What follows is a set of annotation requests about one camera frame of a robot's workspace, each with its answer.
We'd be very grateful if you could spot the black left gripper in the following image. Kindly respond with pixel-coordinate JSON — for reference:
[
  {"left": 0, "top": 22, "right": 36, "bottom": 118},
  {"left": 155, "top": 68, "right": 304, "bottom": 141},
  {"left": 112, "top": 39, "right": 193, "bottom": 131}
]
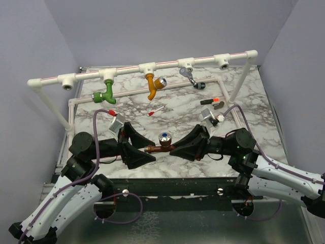
[{"left": 90, "top": 121, "right": 157, "bottom": 168}]

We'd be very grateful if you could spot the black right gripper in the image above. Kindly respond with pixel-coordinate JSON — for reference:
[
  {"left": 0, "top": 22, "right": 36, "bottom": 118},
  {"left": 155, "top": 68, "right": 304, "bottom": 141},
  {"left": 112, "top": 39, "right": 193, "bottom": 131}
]
[{"left": 169, "top": 124, "right": 235, "bottom": 161}]

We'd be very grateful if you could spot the brown water faucet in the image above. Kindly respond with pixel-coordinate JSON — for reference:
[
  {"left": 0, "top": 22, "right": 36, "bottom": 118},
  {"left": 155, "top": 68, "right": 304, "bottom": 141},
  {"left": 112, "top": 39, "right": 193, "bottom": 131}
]
[{"left": 144, "top": 132, "right": 176, "bottom": 154}]

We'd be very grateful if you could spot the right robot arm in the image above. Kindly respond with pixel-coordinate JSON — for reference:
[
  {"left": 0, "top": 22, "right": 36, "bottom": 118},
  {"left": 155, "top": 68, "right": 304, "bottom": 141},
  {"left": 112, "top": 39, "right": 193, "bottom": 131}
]
[{"left": 170, "top": 125, "right": 324, "bottom": 218}]

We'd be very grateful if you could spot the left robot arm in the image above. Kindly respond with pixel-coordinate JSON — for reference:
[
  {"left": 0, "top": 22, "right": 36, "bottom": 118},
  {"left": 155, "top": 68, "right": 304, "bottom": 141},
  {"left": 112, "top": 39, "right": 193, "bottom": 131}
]
[{"left": 9, "top": 123, "right": 155, "bottom": 243}]

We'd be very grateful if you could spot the green water faucet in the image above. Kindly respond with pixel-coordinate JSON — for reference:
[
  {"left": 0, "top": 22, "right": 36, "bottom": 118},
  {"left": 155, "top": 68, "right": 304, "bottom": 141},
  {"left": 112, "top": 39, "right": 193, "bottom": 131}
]
[{"left": 92, "top": 79, "right": 116, "bottom": 104}]

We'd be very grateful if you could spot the orange water faucet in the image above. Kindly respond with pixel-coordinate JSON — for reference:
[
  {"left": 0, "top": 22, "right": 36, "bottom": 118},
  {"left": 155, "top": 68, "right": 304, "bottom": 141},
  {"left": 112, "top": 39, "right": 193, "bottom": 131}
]
[{"left": 145, "top": 73, "right": 167, "bottom": 101}]

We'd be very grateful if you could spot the grey silver water faucet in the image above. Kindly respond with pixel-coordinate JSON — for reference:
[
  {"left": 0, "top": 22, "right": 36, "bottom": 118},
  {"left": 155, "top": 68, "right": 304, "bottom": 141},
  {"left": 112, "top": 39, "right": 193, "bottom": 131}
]
[{"left": 179, "top": 67, "right": 197, "bottom": 86}]

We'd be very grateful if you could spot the red white marker pen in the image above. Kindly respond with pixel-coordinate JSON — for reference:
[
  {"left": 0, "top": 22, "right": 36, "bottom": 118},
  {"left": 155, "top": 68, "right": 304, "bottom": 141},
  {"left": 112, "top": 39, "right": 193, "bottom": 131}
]
[{"left": 148, "top": 106, "right": 164, "bottom": 116}]

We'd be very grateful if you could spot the beige mini stapler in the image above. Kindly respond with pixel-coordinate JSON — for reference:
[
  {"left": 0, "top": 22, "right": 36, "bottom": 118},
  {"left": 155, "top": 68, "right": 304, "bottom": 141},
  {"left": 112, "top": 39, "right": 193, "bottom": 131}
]
[{"left": 212, "top": 101, "right": 224, "bottom": 110}]

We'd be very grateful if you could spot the black orange highlighter marker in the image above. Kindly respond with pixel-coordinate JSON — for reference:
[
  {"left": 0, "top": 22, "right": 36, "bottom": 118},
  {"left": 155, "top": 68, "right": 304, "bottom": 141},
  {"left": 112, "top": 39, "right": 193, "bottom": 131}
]
[{"left": 200, "top": 98, "right": 220, "bottom": 105}]

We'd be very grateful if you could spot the aluminium table frame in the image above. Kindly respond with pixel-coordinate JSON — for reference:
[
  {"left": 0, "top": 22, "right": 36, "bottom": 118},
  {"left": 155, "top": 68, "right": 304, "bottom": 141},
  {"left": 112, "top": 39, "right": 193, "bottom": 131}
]
[{"left": 27, "top": 65, "right": 318, "bottom": 244}]

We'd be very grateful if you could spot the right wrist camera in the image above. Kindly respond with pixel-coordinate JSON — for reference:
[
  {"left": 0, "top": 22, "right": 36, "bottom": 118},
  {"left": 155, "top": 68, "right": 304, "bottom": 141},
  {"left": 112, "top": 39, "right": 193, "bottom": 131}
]
[{"left": 201, "top": 109, "right": 225, "bottom": 128}]

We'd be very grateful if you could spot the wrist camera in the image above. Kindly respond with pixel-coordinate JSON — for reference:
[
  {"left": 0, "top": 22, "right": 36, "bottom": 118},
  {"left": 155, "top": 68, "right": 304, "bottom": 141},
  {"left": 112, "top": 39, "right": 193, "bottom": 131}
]
[
  {"left": 201, "top": 109, "right": 225, "bottom": 128},
  {"left": 109, "top": 113, "right": 125, "bottom": 137}
]

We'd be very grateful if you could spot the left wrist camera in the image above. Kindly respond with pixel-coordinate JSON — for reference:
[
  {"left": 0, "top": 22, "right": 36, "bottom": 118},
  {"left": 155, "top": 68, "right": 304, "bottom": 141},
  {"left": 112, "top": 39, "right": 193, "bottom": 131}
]
[{"left": 109, "top": 113, "right": 125, "bottom": 137}]

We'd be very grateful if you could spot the dark grey hose nozzle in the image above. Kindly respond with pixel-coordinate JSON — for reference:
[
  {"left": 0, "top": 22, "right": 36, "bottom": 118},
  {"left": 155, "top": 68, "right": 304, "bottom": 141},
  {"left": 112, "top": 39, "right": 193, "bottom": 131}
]
[{"left": 193, "top": 82, "right": 206, "bottom": 89}]

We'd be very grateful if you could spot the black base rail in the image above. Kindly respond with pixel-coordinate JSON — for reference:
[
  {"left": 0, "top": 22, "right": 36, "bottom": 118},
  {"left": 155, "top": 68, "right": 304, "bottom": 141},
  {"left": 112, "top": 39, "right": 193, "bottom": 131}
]
[{"left": 83, "top": 176, "right": 265, "bottom": 213}]

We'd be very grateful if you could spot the white pvc pipe frame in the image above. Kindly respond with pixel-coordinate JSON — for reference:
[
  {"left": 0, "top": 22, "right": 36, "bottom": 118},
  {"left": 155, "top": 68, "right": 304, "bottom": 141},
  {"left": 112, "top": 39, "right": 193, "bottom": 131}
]
[{"left": 27, "top": 50, "right": 258, "bottom": 146}]

